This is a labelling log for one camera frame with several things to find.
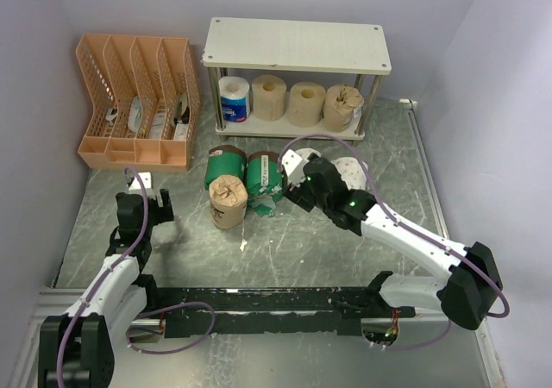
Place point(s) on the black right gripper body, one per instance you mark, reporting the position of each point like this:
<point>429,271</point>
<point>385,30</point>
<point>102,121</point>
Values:
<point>304,197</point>

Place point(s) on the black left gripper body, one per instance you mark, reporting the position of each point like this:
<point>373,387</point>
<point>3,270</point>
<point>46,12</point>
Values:
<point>152,214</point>

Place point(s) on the brown paper roll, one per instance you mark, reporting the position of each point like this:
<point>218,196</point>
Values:
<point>342,104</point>
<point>228,201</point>

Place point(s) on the bare tan paper roll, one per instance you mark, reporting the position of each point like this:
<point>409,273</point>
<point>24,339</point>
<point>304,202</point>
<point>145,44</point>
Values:
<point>268,97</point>

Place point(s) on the plastic white blue roll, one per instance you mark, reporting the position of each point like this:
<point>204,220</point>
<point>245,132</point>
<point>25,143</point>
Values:
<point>234,98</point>

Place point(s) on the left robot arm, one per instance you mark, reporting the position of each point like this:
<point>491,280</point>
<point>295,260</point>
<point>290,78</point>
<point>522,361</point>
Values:
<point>76,346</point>

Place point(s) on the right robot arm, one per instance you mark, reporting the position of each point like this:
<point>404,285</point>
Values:
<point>464,281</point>

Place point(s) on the white two-tier shelf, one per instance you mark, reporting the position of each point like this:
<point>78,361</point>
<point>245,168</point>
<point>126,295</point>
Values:
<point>294,46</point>

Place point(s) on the white dotted roll right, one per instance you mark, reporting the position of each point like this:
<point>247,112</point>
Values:
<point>351,173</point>

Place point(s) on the white dotted roll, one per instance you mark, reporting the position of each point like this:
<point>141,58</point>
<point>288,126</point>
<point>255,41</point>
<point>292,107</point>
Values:
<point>306,152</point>
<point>351,173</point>

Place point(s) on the white dotted roll left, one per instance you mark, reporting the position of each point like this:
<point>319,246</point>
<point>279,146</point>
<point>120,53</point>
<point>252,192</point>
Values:
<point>306,152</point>

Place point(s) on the green wrapped roll right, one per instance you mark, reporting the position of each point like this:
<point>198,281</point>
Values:
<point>263,182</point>

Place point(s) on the green wrapped roll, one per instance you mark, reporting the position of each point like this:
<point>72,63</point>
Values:
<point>263,182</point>
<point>225,160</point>

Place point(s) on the papers in organizer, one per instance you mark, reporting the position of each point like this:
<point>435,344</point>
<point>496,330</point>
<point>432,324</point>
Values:
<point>180,118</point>

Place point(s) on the green wrapped roll left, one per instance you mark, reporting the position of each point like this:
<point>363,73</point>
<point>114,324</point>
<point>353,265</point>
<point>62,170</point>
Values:
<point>225,160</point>

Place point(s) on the orange plastic file organizer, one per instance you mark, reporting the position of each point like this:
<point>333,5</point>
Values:
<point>145,102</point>

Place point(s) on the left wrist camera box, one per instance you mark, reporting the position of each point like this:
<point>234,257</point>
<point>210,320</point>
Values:
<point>145,183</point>

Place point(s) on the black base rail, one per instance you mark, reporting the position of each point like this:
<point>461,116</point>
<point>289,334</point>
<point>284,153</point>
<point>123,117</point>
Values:
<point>340,310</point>

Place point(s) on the white wall clip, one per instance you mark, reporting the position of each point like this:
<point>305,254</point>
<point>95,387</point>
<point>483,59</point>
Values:
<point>409,104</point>

